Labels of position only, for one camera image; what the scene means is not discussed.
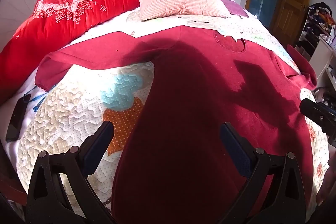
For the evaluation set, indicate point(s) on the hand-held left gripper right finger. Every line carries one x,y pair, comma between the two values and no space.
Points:
233,148

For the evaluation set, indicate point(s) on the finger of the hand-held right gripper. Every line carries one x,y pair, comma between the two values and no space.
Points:
315,111

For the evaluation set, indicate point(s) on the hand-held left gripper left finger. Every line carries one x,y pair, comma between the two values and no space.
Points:
98,145

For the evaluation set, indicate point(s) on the dark red sweater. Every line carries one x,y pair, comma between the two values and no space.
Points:
197,108

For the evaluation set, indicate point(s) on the pile of clothes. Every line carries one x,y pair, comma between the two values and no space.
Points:
323,14

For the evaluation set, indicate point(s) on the quilted patchwork bedspread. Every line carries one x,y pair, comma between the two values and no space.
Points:
71,108

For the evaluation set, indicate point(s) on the white open shelf rack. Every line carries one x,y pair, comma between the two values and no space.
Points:
312,35

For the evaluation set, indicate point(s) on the black phone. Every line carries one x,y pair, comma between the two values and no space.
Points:
16,119

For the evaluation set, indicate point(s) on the red floral quilt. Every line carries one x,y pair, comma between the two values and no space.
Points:
52,24

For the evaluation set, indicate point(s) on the purple cloth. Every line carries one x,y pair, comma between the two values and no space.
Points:
235,7

